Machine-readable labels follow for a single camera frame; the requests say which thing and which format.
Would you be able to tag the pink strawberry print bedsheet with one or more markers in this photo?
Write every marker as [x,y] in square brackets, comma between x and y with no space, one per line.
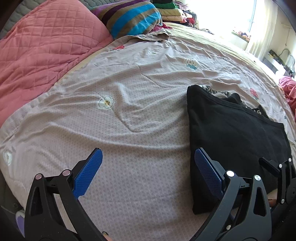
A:
[129,99]

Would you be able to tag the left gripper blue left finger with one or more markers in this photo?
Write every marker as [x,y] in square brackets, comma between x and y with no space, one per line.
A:
[87,170]

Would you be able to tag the pink quilted pillow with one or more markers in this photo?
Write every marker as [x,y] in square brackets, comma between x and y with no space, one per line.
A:
[43,46]

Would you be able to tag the pink crumpled blanket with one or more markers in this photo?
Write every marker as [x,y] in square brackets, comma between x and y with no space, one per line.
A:
[288,86]

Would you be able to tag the black sweater with orange cuffs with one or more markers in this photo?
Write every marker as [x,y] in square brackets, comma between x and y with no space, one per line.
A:
[234,135]

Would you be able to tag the stack of folded clothes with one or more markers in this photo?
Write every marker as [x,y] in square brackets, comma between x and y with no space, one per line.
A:
[176,12]

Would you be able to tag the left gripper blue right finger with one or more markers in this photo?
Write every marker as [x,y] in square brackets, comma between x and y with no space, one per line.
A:
[212,173]

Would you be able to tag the white desk with items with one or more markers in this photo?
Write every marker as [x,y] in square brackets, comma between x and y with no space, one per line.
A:
[279,66]

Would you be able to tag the person's left hand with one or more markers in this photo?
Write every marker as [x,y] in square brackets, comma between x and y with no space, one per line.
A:
[106,236]

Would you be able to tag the white window curtain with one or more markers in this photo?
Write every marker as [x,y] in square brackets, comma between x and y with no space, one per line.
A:
[263,28]

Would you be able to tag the striped blue purple pillow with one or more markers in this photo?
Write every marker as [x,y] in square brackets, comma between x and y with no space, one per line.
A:
[128,17]

